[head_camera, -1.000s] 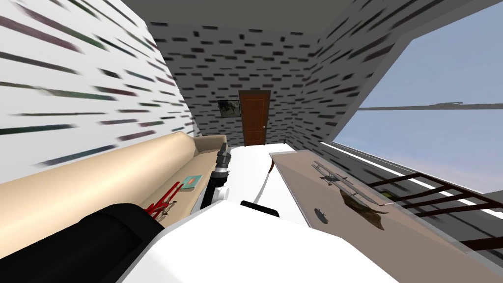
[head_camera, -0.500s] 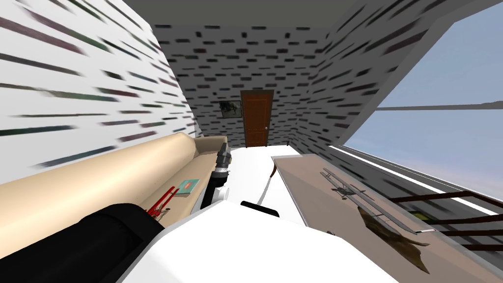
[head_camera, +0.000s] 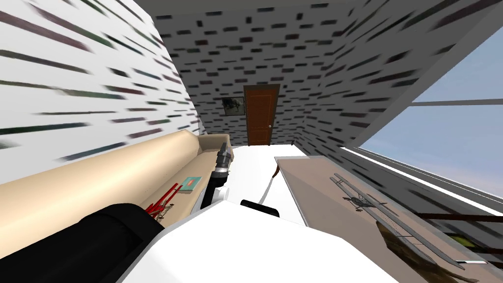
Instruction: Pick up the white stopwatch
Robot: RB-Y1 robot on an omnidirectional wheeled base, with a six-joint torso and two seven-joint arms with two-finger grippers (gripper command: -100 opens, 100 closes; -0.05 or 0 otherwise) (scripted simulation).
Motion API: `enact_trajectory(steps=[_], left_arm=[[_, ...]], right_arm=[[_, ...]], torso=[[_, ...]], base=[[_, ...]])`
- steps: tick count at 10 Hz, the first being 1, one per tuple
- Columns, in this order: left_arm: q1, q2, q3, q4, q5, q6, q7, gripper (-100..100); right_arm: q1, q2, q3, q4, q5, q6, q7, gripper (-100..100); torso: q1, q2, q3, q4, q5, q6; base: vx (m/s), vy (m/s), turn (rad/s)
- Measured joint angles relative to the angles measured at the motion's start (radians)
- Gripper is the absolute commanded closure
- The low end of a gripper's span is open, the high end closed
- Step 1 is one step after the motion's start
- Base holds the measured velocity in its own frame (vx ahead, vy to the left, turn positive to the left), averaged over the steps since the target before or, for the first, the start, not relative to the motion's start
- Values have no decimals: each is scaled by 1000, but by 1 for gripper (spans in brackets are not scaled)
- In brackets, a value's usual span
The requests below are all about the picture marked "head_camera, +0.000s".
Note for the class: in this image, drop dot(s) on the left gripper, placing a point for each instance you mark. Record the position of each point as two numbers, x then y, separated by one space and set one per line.
224 160

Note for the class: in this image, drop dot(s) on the teal book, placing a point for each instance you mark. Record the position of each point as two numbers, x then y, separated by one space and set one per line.
191 183

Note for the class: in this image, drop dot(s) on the grey-brown table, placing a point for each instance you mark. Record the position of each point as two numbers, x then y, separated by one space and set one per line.
326 196

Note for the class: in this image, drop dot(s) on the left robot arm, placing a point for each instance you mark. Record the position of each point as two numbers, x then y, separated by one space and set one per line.
78 251

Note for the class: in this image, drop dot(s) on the brown wooden door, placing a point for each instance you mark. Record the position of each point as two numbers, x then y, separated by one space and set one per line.
261 116

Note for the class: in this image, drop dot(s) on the beige sofa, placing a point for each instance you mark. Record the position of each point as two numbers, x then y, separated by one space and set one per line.
78 196

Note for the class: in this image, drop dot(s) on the red toy plane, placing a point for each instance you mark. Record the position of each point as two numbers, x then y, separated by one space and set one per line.
162 203

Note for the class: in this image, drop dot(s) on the dark framed wall picture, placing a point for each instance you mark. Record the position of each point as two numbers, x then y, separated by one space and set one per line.
233 106

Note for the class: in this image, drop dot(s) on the grey model biplane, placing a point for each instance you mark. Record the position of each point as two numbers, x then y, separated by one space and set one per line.
387 214

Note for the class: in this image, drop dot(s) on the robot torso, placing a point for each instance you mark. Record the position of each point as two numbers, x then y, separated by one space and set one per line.
243 251

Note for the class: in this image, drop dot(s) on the large window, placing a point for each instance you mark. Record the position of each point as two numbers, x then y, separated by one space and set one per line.
452 137

